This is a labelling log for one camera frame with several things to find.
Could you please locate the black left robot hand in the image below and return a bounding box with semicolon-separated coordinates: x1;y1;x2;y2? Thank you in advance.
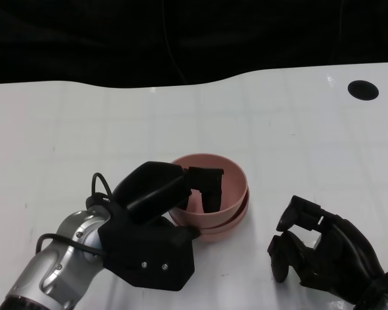
111;160;226;242

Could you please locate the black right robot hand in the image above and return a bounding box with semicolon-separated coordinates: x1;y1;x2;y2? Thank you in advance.
266;194;387;304

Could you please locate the pink plastic bowl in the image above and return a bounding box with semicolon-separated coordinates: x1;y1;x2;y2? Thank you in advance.
197;209;246;243
168;153;249;231
193;189;250;236

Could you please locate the black round table grommet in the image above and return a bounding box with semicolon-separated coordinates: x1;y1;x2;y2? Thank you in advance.
347;79;380;101

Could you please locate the black backdrop curtain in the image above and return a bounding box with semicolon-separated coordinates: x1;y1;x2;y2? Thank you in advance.
0;0;388;90

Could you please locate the black left wrist camera housing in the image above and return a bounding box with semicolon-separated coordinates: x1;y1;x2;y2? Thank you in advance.
96;200;197;293

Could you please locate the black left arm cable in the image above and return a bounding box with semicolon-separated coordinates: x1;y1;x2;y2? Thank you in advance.
35;173;114;259

